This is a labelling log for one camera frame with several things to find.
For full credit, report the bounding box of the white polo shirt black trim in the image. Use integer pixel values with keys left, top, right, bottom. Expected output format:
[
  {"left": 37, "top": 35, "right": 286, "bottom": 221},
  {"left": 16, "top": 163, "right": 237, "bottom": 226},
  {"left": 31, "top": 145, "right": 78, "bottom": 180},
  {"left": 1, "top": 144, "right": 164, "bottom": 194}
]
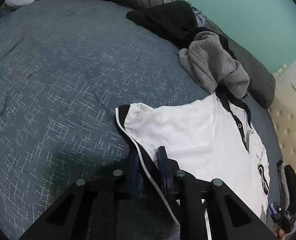
[{"left": 115, "top": 88, "right": 270, "bottom": 226}]

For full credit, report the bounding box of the person's right hand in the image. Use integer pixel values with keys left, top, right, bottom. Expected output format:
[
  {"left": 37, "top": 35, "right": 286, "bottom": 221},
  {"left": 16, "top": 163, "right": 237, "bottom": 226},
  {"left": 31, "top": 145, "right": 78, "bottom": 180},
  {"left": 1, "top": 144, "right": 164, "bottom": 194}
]
[{"left": 272, "top": 224, "right": 286, "bottom": 240}]

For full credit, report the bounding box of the black and grey folded garment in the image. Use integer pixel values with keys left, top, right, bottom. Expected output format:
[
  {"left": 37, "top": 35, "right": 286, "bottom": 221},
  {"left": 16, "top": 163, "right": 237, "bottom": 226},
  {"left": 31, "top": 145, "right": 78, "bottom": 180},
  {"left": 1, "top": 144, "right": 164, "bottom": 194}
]
[{"left": 277, "top": 159, "right": 296, "bottom": 213}]

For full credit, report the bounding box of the cream tufted headboard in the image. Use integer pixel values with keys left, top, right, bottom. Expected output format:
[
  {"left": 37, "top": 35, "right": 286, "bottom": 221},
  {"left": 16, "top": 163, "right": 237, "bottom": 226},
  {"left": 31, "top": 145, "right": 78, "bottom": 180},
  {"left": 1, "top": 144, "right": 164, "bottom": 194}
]
[{"left": 268, "top": 59, "right": 296, "bottom": 174}]

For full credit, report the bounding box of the blue patterned bed cover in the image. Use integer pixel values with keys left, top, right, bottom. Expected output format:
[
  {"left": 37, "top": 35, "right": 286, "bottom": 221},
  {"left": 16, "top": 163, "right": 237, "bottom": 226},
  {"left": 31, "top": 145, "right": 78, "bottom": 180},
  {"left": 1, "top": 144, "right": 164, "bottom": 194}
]
[{"left": 0, "top": 0, "right": 207, "bottom": 239}]

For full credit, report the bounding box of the grey knit sweater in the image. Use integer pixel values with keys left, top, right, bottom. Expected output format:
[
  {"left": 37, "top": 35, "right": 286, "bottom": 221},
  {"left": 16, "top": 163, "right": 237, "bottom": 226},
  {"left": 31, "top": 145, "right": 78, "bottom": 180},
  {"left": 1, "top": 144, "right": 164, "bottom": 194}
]
[{"left": 178, "top": 31, "right": 250, "bottom": 99}]

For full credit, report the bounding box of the dark grey rolled duvet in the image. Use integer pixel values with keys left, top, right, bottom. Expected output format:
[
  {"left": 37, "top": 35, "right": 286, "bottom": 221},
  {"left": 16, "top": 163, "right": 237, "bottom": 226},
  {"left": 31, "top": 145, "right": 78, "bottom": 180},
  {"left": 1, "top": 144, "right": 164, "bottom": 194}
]
[{"left": 103, "top": 0, "right": 275, "bottom": 109}]

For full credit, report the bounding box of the light blue striped garment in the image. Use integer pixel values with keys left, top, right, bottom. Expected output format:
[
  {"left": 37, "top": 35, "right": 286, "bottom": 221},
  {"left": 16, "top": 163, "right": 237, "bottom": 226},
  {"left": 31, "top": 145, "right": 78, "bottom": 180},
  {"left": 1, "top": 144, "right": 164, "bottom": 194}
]
[{"left": 163, "top": 0, "right": 208, "bottom": 27}]

